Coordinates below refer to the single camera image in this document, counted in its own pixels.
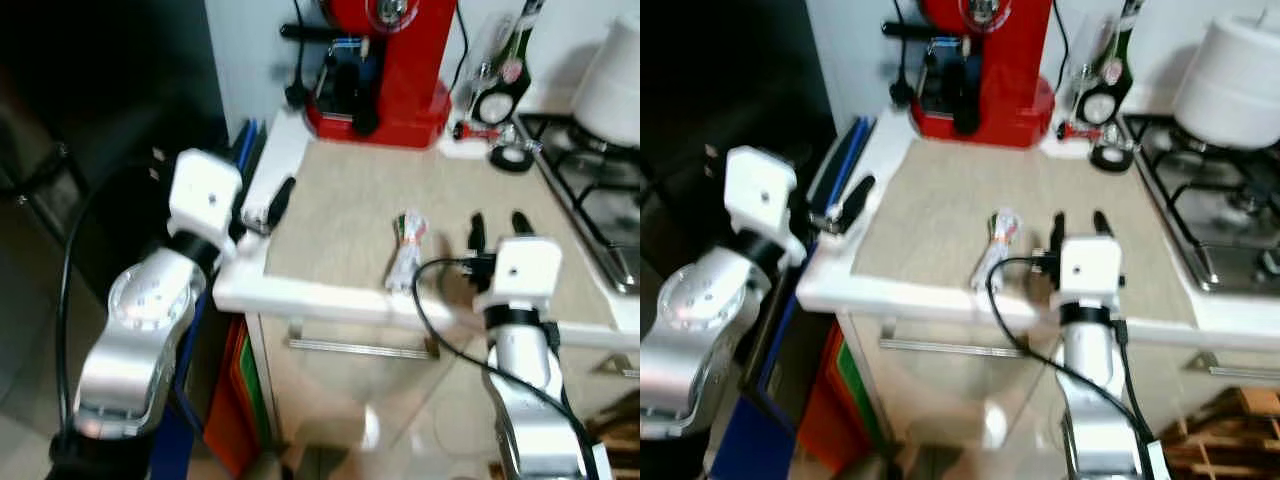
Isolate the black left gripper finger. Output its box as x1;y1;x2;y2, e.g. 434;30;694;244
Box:
835;175;877;229
262;177;298;226

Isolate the steel gas stove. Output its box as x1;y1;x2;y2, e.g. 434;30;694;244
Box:
1120;112;1280;296
515;112;641;296

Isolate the dark green glass bottle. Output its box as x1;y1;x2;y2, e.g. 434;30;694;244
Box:
1085;0;1146;126
470;0;548;126

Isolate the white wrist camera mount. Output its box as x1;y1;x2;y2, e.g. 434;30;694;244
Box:
722;145;798;241
1058;236;1123;306
480;236;564;319
167;150;245;246

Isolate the white cooking pot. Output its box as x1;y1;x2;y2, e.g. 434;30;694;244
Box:
1172;12;1280;151
570;17;641;149

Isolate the orange green board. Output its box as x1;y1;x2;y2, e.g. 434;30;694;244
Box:
795;320;886;479
200;318;273;479

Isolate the black power cable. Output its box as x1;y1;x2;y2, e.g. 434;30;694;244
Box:
890;0;916;109
285;0;309;109

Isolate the white foil snack packet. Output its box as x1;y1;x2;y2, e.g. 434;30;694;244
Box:
385;208;431;294
970;208;1023;294

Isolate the beige cloth mat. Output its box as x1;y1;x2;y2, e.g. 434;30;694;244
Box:
850;135;1201;326
265;138;618;329

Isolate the cream kitchen cabinet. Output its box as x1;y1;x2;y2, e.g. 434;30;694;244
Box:
835;318;1280;480
245;315;641;480

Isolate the red kitchen machine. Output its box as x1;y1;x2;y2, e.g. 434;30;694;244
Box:
882;0;1058;151
280;0;458;151

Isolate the silver cabinet handle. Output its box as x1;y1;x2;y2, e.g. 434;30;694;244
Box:
1205;352;1280;381
590;352;641;379
880;338;1051;361
288;335;441;361

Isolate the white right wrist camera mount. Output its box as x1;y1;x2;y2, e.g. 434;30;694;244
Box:
480;236;564;319
1058;236;1123;306

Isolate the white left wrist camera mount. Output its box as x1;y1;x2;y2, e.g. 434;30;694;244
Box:
167;150;245;246
722;145;798;241

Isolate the black tape roll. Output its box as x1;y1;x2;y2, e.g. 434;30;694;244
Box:
1090;143;1136;173
488;143;537;174

